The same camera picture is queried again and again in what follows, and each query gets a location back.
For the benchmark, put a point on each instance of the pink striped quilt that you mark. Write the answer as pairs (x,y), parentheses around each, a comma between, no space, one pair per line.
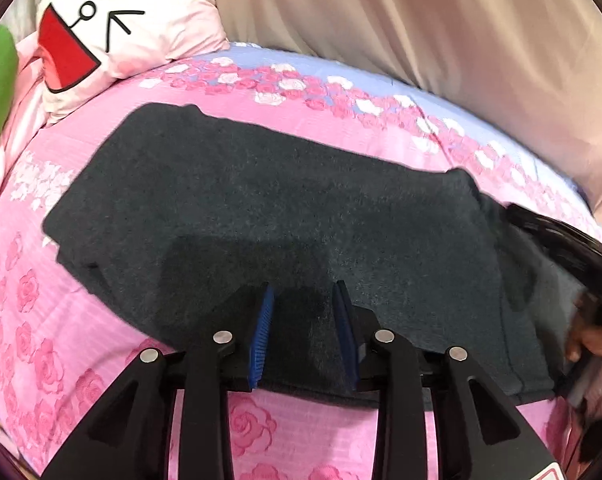
(23,95)

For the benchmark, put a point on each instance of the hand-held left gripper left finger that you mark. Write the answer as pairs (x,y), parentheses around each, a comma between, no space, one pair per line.
(263,330)

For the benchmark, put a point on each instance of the person's right hand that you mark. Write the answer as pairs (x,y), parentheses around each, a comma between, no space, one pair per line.
(593,342)

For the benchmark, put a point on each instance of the dark grey pants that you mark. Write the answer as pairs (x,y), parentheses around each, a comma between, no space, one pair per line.
(281,215)

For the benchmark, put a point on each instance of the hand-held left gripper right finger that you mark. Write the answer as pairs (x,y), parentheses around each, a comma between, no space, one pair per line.
(343,330)

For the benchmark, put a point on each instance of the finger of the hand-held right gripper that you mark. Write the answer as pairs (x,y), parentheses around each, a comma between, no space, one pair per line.
(556,227)
(581,270)

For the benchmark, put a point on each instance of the beige curtain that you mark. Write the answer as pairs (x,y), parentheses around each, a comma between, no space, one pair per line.
(406,15)

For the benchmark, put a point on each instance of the pink floral bed sheet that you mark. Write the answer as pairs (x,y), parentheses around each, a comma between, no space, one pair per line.
(106,330)

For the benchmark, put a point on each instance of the pink cartoon face pillow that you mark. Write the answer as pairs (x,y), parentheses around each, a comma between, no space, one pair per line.
(146,15)

